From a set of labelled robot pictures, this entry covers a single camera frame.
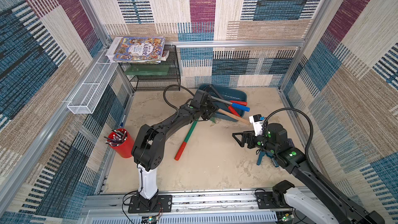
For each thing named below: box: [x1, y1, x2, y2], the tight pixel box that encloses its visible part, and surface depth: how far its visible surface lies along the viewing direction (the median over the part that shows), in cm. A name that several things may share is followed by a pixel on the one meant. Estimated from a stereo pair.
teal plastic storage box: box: [198, 84, 248, 122], surface depth 104 cm
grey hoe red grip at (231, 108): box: [209, 84, 241, 118], surface depth 100 cm
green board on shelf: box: [124, 64, 170, 76], surface depth 101 cm
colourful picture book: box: [112, 36, 165, 63], surface depth 81 cm
